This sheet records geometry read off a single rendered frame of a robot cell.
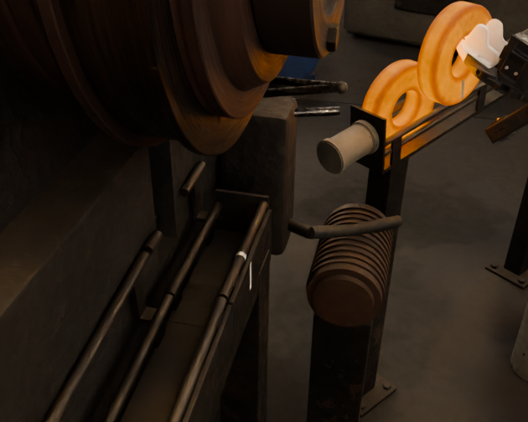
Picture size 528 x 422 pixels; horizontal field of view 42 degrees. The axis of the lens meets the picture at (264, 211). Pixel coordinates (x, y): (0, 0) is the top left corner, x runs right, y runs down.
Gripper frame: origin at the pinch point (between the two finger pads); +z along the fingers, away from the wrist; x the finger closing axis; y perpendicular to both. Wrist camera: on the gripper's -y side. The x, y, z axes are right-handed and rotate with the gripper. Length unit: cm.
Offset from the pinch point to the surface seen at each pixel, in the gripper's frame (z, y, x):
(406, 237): 16, -92, -54
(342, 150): 2.8, -17.1, 16.4
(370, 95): 7.2, -12.7, 6.8
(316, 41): -14, 21, 51
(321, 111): -6.6, 4.7, 37.6
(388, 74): 7.3, -9.4, 3.8
